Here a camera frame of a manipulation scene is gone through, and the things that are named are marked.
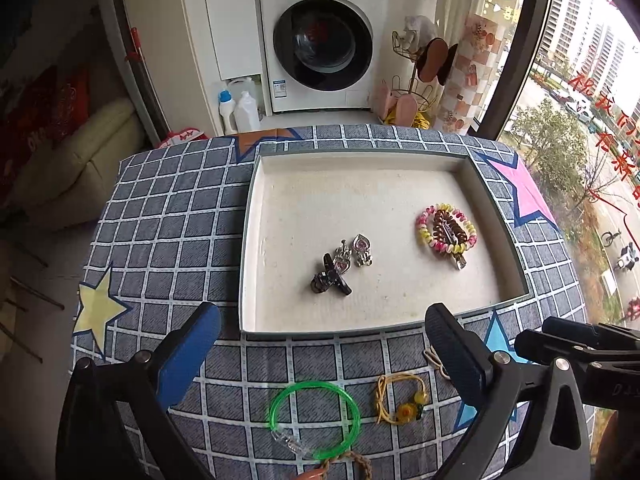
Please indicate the gold hair clip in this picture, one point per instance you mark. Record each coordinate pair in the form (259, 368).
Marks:
(434, 360)

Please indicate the black claw hair clip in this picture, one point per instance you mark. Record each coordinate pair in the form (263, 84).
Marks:
(327, 280)

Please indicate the white plastic jug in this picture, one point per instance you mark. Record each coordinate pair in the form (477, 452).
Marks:
(245, 85)

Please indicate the white shallow tray box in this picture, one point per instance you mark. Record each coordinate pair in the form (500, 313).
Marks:
(300, 220)

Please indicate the green plastic bangle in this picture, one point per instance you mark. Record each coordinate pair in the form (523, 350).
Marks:
(314, 384)

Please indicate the white washing machine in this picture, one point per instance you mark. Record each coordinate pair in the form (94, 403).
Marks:
(325, 45)

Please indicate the cream sofa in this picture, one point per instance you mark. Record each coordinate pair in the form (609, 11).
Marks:
(80, 160)

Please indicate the red cushions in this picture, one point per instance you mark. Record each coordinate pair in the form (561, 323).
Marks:
(45, 120)

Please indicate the grey checked star tablecloth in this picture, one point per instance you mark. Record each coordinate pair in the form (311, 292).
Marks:
(175, 240)

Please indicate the person's right hand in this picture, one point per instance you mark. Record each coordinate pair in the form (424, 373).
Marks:
(617, 445)

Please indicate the clear plastic bottle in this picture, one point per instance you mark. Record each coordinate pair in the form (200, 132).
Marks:
(246, 115)

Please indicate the yellow slippers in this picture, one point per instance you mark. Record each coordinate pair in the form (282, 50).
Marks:
(417, 120)

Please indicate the silver hair clip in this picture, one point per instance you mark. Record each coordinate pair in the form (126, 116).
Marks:
(457, 257)

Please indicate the white blue-capped detergent bottle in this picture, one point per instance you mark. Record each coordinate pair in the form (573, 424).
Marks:
(226, 112)

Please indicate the silver heart drop earring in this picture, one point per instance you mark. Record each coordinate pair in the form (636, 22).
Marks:
(361, 250)
(342, 257)

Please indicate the white slippers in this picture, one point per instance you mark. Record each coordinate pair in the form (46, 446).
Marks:
(415, 30)

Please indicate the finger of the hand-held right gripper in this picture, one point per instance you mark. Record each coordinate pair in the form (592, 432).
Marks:
(545, 345)
(590, 332)

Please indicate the pink slippers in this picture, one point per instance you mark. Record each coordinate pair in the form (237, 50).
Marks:
(385, 102)

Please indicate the red and white bag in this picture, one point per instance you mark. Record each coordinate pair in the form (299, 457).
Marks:
(182, 136)

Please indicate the red window lettering decal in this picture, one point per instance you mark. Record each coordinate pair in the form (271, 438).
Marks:
(600, 95)

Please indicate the brown slippers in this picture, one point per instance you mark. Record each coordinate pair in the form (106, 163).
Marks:
(432, 60)

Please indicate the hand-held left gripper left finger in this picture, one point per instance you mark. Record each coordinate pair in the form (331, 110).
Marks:
(185, 355)

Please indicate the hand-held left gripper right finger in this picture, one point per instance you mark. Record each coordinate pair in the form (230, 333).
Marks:
(457, 355)

